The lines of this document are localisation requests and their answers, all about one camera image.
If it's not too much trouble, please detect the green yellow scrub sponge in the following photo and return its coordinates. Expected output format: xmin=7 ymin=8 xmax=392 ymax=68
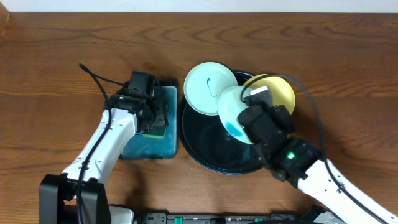
xmin=144 ymin=127 xmax=167 ymax=139

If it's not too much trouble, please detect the mint plate bottom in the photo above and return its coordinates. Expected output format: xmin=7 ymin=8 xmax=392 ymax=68
xmin=218 ymin=86 xmax=252 ymax=144

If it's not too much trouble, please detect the mint plate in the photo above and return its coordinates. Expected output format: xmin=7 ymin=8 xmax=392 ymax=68
xmin=218 ymin=86 xmax=252 ymax=144
xmin=183 ymin=62 xmax=238 ymax=116

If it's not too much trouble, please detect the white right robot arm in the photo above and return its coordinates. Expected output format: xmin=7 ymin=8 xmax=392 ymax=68
xmin=238 ymin=105 xmax=397 ymax=223

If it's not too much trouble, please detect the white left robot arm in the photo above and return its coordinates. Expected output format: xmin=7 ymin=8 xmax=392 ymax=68
xmin=39 ymin=86 xmax=168 ymax=223

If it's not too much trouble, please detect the round black tray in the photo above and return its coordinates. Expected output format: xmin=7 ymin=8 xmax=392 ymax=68
xmin=178 ymin=70 xmax=262 ymax=175

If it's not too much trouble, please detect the black tub of soapy water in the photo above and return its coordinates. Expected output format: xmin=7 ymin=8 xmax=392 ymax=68
xmin=120 ymin=81 xmax=178 ymax=159

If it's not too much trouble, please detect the yellow plate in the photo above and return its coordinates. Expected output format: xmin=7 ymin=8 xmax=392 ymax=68
xmin=250 ymin=77 xmax=295 ymax=114

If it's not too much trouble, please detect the mint plate top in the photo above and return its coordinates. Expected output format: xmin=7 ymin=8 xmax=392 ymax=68
xmin=183 ymin=62 xmax=238 ymax=116

